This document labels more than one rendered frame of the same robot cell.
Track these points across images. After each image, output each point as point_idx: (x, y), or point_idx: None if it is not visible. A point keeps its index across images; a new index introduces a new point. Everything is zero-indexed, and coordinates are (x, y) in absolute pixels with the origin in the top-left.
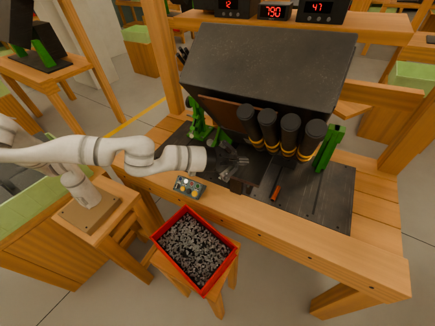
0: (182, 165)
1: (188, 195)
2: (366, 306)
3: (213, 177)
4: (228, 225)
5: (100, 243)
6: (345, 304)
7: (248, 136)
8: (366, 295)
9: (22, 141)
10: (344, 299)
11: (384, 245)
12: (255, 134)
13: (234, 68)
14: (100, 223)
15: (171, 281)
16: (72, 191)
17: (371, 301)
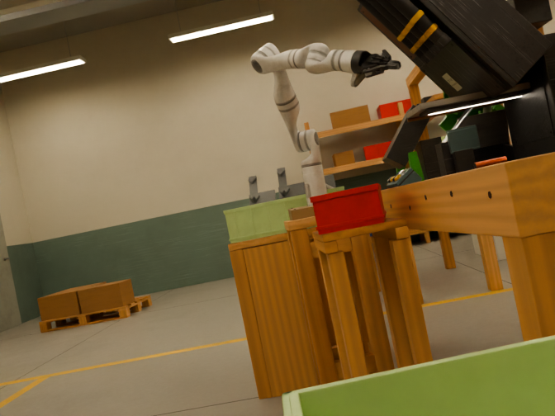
0: (335, 58)
1: (392, 183)
2: (532, 302)
3: None
4: (414, 213)
5: (296, 230)
6: None
7: (434, 64)
8: (508, 244)
9: (282, 78)
10: (519, 318)
11: None
12: (384, 21)
13: None
14: (306, 214)
15: (332, 319)
16: (304, 173)
17: (519, 260)
